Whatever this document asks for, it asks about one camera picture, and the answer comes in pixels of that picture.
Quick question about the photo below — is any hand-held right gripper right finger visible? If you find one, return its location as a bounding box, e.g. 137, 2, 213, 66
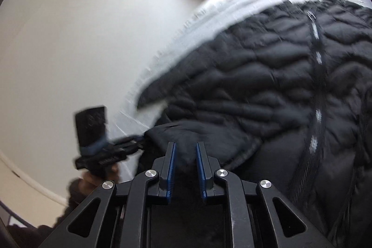
196, 142, 335, 248

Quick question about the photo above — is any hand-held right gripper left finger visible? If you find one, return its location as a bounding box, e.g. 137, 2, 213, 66
39, 142, 177, 248

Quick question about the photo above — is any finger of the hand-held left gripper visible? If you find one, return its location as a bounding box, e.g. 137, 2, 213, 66
114, 135, 146, 147
116, 145, 145, 157

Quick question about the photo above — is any black puffer jacket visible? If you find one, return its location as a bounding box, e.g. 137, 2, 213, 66
136, 0, 372, 248

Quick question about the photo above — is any person's left hand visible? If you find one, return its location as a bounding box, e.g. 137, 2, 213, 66
82, 162, 121, 188

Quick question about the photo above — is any grey quilted bedspread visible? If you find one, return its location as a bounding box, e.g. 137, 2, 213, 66
116, 0, 372, 182

